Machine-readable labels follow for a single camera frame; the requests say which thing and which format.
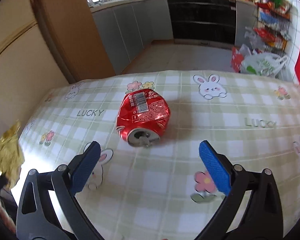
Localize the gold foil wrapper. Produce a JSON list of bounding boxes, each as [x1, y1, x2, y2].
[[0, 120, 25, 189]]

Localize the crushed red soda can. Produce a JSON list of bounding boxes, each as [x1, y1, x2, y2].
[[116, 88, 171, 147]]

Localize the grey lower kitchen cabinets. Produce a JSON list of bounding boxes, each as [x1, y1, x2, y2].
[[91, 0, 173, 74]]

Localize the green checkered bunny tablecloth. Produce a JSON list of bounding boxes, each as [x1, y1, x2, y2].
[[12, 71, 300, 239]]

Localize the beige two-door refrigerator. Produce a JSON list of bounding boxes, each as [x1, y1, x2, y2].
[[0, 0, 68, 137]]

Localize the white plastic shopping bag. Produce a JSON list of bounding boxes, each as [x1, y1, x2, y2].
[[240, 53, 288, 78]]

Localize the black oven range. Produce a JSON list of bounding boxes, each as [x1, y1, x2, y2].
[[167, 0, 237, 45]]

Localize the wire snack storage rack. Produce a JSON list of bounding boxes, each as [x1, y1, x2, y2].
[[253, 0, 292, 56]]

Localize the wooden door frame pillar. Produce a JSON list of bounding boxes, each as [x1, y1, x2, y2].
[[30, 0, 115, 83]]

